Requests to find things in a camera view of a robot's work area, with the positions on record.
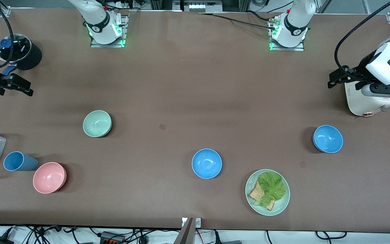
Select blue bowl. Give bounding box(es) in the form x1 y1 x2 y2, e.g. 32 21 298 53
192 148 222 179
312 125 344 154

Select light green bowl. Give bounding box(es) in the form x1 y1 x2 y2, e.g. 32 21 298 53
83 110 112 138

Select pink bowl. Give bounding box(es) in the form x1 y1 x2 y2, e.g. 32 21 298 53
33 162 67 194

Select cream white toaster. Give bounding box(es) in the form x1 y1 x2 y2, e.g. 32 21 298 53
345 81 390 117

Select glass pot lid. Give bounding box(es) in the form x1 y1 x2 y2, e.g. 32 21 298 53
0 34 32 63

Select blue cup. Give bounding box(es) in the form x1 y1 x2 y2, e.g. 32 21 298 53
3 151 39 172

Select green lettuce leaf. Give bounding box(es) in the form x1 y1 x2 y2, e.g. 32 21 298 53
254 171 287 208

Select light green plate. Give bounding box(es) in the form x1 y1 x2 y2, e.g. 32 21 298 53
245 169 290 216

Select brown bread slice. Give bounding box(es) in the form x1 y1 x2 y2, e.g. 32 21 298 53
248 180 276 211

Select grey electronics box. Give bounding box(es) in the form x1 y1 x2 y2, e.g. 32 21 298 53
173 0 223 13

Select black orange power adapter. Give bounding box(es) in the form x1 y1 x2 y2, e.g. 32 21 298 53
100 231 125 244

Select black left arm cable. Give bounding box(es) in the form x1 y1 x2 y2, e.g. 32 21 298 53
334 0 390 82

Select black pot with blue handle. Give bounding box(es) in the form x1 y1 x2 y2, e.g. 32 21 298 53
0 34 42 77

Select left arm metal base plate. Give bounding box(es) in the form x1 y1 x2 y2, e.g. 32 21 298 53
268 16 306 52

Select short black table cable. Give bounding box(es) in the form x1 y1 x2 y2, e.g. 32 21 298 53
246 9 277 23

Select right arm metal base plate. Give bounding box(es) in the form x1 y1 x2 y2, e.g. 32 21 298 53
90 14 128 48

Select long black table cable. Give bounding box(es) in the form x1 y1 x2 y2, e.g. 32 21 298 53
198 12 276 29

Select black looped floor cable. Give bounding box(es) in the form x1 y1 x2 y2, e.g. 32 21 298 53
315 231 348 240

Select grey camera mount bar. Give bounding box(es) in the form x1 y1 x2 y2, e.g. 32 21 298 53
173 217 202 244

